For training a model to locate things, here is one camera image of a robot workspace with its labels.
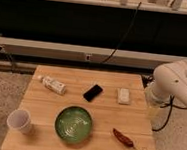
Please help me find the translucent yellow gripper body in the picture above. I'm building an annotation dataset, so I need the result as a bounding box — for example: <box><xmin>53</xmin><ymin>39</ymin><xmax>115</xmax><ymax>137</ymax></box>
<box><xmin>144</xmin><ymin>83</ymin><xmax>167</xmax><ymax>121</ymax></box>

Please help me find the white plastic bottle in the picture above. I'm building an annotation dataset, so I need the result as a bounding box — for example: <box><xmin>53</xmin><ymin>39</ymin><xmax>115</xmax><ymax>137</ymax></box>
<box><xmin>37</xmin><ymin>75</ymin><xmax>66</xmax><ymax>95</ymax></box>

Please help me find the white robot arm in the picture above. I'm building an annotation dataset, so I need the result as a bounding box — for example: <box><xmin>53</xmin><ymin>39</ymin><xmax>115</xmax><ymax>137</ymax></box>
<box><xmin>144</xmin><ymin>60</ymin><xmax>187</xmax><ymax>120</ymax></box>

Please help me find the green ceramic bowl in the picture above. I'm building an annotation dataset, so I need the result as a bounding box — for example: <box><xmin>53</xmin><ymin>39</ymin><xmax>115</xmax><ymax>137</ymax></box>
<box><xmin>54</xmin><ymin>106</ymin><xmax>93</xmax><ymax>145</ymax></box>

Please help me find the dried red chili pepper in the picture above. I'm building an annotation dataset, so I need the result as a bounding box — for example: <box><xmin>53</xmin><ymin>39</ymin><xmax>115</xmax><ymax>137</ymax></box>
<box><xmin>112</xmin><ymin>128</ymin><xmax>134</xmax><ymax>148</ymax></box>

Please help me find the black smartphone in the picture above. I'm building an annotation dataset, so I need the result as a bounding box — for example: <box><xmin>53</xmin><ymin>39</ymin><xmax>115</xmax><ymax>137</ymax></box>
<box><xmin>83</xmin><ymin>85</ymin><xmax>103</xmax><ymax>102</ymax></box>

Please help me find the wooden table board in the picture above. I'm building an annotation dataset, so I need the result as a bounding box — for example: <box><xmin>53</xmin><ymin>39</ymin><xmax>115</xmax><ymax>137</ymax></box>
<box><xmin>1</xmin><ymin>65</ymin><xmax>156</xmax><ymax>150</ymax></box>

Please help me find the white paper cup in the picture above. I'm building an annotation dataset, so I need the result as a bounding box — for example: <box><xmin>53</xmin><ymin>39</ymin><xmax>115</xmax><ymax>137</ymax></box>
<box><xmin>7</xmin><ymin>109</ymin><xmax>32</xmax><ymax>134</ymax></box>

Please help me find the black floor cable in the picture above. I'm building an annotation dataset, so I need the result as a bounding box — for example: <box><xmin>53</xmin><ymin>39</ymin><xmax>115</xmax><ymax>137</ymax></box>
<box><xmin>151</xmin><ymin>93</ymin><xmax>187</xmax><ymax>135</ymax></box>

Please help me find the black hanging cable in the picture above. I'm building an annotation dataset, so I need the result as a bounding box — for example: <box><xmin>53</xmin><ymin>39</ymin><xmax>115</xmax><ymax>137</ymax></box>
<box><xmin>100</xmin><ymin>0</ymin><xmax>143</xmax><ymax>68</ymax></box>

